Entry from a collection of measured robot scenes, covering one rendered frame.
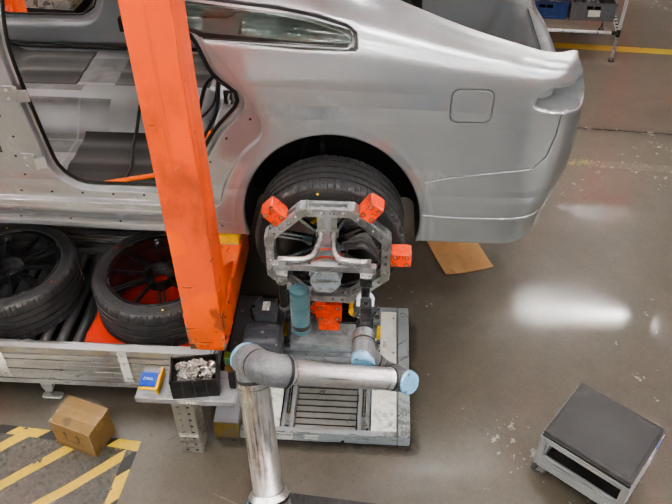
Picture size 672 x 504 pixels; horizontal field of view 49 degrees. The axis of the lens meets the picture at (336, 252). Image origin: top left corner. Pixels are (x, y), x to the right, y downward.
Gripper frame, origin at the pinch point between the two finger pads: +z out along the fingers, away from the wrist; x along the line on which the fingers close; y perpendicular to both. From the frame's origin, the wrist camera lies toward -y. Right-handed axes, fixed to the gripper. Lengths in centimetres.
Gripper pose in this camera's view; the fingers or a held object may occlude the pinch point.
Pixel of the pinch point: (365, 293)
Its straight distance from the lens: 305.6
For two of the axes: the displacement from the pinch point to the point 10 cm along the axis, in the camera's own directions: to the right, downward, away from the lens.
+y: 0.1, 7.4, 6.7
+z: 0.6, -6.7, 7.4
